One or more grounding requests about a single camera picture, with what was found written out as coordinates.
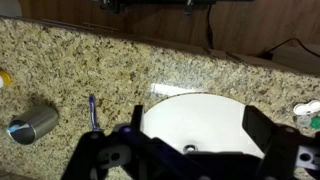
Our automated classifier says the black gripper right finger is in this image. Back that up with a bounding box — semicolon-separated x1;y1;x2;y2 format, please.
242;105;320;180

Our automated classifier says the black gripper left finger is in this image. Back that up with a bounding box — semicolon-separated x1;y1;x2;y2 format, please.
61;105;201;180

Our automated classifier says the white sink basin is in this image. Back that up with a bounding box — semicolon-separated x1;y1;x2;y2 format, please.
139;93;266;160

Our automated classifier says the metal sink drain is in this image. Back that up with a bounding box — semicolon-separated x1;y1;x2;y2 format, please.
183;143;198;155

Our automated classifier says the tall white yellow-capped tube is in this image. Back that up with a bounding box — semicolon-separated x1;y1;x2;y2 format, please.
0;69;13;89

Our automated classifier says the small clear cap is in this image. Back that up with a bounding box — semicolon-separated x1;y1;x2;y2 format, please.
296;114;313;128

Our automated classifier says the white contact lens case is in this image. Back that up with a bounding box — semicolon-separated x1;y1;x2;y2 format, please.
292;99;320;116

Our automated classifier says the small green cap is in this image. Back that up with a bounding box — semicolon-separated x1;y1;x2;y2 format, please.
309;115;320;130

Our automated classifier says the stainless steel cup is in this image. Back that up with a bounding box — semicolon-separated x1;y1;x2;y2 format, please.
7;104;60;146

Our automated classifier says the blue toothbrush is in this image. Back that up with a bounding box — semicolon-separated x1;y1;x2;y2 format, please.
8;122;27;134

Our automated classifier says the metal drawer handle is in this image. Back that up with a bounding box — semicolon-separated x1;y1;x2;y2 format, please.
42;18;82;28
81;22;120;33

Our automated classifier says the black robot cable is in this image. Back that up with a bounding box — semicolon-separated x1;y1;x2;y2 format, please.
205;3;215;50

